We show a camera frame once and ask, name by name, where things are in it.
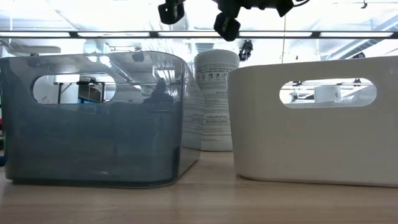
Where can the white plastic bin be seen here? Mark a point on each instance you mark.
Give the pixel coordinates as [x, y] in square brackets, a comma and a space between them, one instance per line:
[311, 149]

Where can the white wipes canister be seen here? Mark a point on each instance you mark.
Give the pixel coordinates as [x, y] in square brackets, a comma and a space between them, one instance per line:
[217, 93]

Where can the white background container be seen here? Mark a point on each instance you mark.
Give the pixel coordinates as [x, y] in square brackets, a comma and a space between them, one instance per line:
[326, 93]

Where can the long dark grey plastic bin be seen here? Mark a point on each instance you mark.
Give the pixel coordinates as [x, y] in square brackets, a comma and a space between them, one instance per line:
[93, 140]

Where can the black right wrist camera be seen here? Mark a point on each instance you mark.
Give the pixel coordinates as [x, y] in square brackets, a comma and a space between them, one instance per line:
[227, 27]

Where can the black ceiling-mounted camera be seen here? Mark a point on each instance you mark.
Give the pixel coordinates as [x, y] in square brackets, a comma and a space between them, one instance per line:
[245, 50]
[359, 55]

